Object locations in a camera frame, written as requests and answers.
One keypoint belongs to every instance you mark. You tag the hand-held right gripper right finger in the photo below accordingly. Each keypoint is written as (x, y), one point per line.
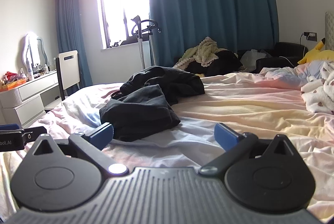
(225, 136)

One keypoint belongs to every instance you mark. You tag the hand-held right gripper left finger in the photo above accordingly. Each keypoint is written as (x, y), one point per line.
(103, 134)

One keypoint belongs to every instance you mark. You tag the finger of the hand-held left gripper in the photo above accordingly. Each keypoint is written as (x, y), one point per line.
(34, 134)

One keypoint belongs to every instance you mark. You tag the black pants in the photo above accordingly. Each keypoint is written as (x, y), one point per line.
(146, 106)

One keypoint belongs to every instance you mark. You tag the bed with pastel sheet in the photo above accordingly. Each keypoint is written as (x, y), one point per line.
(234, 114)

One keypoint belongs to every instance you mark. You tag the white dresser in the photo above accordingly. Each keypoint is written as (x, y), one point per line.
(28, 98)

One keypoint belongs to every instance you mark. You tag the orange box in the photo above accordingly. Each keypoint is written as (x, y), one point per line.
(14, 85)

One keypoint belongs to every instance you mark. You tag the white spray bottle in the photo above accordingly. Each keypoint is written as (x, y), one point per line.
(30, 71)

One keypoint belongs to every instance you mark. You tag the white chair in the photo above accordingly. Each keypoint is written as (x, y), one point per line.
(68, 70)

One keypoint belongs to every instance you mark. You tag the black cloth pile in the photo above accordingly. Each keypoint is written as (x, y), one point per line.
(221, 63)

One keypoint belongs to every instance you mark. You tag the white plastic bag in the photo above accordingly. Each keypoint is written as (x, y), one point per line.
(251, 56)

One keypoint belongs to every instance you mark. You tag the wavy vanity mirror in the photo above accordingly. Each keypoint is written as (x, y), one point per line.
(34, 47)

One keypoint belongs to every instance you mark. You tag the cream knitted blanket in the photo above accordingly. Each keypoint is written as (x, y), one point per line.
(201, 53)

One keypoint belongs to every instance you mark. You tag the black sofa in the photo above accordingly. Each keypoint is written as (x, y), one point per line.
(284, 55)

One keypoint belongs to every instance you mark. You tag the white printed fleece blanket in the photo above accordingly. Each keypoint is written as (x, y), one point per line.
(321, 93)

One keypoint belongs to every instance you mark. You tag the blue curtain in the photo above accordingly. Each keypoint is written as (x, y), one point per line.
(70, 30)
(208, 9)

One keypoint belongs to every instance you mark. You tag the garment steamer stand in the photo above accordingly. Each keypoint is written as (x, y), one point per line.
(142, 30)

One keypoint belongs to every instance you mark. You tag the yellow plush toy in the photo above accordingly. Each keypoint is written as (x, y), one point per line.
(317, 53)

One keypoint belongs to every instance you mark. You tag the dark framed window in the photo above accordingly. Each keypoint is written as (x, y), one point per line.
(122, 2)

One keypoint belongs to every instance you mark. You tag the padded headboard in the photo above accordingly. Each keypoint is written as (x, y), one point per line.
(329, 30)

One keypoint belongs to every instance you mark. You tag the wall socket with charger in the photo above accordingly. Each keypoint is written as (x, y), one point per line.
(310, 36)

